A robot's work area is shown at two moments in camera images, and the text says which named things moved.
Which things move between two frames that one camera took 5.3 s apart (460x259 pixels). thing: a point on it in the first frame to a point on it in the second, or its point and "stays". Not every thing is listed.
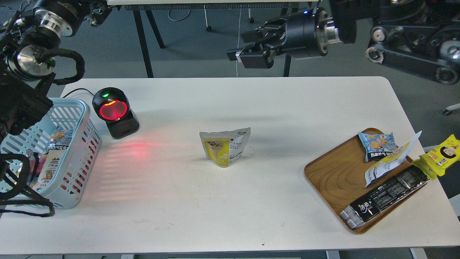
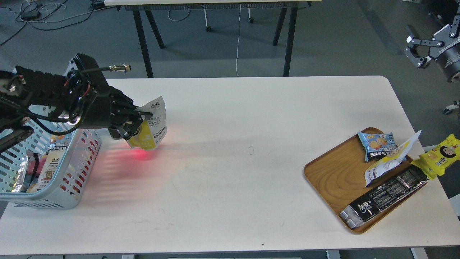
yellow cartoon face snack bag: x=434 y=162 stays
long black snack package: x=355 y=214 stays
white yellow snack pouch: x=397 y=158 stays
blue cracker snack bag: x=377 y=146 stays
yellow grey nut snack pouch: x=224 y=147 to x=153 y=128
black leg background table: x=138 y=6 stays
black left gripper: x=99 y=10 to x=109 y=108
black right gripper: x=303 y=34 to x=447 y=55
